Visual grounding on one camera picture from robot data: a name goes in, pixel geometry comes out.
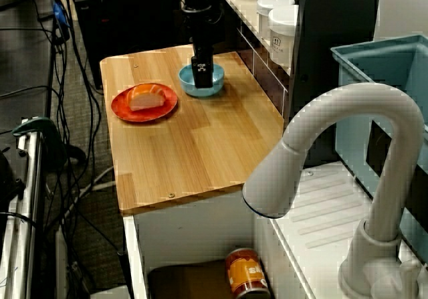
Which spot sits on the grey desk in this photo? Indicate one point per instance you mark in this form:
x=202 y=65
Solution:
x=20 y=61

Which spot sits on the grey toy faucet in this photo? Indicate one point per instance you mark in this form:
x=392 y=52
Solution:
x=334 y=101

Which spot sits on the teal plastic bin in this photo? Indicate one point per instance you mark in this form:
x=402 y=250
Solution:
x=351 y=118

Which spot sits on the black device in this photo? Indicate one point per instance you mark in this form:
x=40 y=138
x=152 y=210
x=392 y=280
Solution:
x=8 y=178

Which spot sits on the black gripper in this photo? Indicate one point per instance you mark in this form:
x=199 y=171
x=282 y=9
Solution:
x=205 y=28

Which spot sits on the white sink with drainboard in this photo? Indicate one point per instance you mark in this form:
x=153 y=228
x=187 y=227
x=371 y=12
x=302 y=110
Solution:
x=327 y=195

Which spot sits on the brown cardboard sheet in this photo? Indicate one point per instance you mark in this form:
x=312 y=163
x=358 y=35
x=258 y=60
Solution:
x=187 y=279

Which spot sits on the aluminium frame rail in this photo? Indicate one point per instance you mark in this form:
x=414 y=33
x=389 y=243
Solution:
x=31 y=195

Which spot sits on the white canister with logo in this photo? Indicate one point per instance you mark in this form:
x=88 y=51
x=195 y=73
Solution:
x=284 y=28

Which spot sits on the cream shelf board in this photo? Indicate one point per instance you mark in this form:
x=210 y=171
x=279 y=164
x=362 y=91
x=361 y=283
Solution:
x=244 y=11

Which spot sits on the salmon sushi toy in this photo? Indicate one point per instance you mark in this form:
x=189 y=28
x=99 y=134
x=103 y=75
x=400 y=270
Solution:
x=147 y=100

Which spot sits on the red round plate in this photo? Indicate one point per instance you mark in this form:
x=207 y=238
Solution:
x=121 y=109

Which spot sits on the light blue bowl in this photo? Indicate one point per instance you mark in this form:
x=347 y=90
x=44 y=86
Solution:
x=185 y=82

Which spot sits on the blue plug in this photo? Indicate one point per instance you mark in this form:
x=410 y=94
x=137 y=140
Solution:
x=59 y=13

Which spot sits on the plain white lidded canister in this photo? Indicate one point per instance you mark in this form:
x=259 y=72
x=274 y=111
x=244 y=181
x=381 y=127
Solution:
x=264 y=14

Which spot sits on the dark shelf side panel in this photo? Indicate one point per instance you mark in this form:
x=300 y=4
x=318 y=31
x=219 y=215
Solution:
x=334 y=61
x=230 y=34

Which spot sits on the orange soup can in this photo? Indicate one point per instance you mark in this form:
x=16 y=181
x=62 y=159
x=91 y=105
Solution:
x=244 y=272

